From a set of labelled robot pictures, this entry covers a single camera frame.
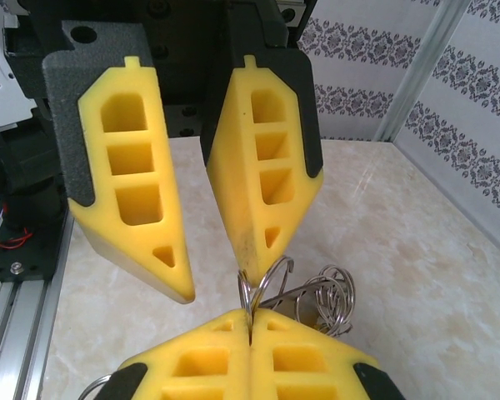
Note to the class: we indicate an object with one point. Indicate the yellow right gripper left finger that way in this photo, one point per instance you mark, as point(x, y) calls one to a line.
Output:
point(191, 358)

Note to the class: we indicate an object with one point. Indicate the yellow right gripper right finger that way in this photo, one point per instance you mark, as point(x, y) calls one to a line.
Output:
point(316, 362)

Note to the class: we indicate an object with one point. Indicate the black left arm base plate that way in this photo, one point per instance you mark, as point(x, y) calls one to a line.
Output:
point(33, 262)

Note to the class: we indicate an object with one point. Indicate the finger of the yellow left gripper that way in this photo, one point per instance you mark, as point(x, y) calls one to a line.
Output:
point(96, 137)
point(241, 187)

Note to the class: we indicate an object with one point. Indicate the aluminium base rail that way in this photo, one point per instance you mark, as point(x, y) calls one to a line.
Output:
point(25, 333)

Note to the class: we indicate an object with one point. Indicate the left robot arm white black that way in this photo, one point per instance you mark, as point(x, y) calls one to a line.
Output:
point(21, 166)

